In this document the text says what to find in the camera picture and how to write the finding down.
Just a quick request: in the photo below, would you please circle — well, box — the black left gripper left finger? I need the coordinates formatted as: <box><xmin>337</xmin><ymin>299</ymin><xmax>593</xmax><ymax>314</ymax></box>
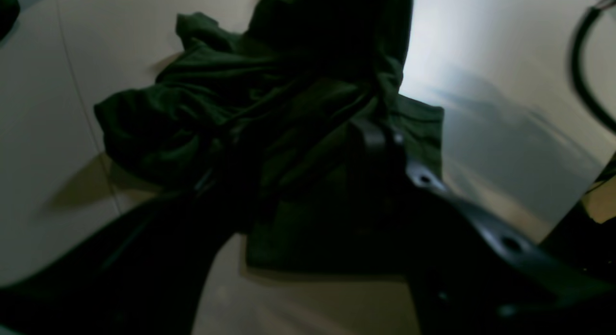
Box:
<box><xmin>1</xmin><ymin>129</ymin><xmax>262</xmax><ymax>335</ymax></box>

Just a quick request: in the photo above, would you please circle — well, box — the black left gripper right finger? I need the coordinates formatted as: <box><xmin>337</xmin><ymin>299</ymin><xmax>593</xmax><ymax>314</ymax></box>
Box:
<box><xmin>348</xmin><ymin>119</ymin><xmax>615</xmax><ymax>335</ymax></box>

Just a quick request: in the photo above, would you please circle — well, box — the dark green t-shirt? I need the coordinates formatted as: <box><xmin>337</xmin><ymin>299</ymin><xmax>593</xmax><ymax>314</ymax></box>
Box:
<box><xmin>94</xmin><ymin>0</ymin><xmax>444</xmax><ymax>274</ymax></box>

